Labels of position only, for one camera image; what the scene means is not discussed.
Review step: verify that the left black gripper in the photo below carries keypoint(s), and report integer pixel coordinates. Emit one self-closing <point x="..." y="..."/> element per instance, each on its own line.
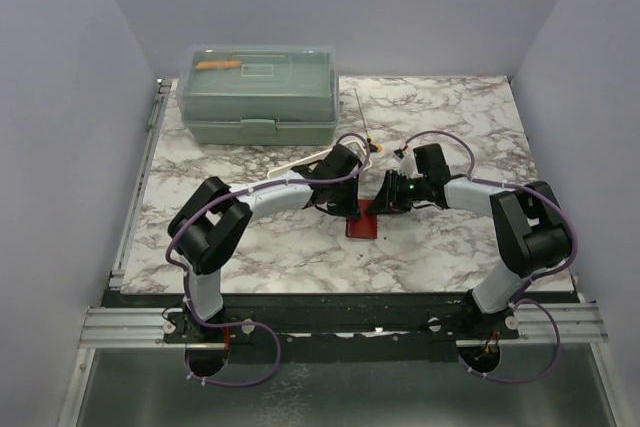
<point x="351" y="209"/>

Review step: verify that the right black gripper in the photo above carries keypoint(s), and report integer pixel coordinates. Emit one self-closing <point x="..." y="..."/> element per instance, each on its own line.
<point x="387" y="199"/>

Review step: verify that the red leather card holder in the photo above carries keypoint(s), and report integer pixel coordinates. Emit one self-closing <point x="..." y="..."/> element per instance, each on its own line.
<point x="366" y="226"/>

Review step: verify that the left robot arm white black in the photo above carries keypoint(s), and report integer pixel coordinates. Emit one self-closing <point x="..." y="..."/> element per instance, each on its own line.
<point x="206" y="231"/>

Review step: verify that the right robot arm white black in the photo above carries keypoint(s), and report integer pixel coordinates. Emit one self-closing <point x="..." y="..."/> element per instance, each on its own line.
<point x="533" y="237"/>

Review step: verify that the white rectangular plastic tray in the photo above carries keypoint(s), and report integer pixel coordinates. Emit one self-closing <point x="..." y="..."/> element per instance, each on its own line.
<point x="355" y="146"/>

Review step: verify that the green plastic toolbox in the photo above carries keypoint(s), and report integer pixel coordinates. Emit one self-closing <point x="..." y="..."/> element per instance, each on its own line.
<point x="279" y="96"/>

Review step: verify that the orange tool inside toolbox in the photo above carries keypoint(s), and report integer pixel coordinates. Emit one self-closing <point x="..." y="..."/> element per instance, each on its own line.
<point x="218" y="64"/>

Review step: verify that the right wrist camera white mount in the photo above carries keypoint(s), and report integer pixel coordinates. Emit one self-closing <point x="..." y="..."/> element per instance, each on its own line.
<point x="406" y="162"/>

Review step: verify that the yellow black T-handle hex key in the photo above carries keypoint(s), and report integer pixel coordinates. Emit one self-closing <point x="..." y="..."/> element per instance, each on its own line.
<point x="373" y="148"/>

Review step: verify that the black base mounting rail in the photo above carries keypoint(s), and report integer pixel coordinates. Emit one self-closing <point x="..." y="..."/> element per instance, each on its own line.
<point x="309" y="328"/>

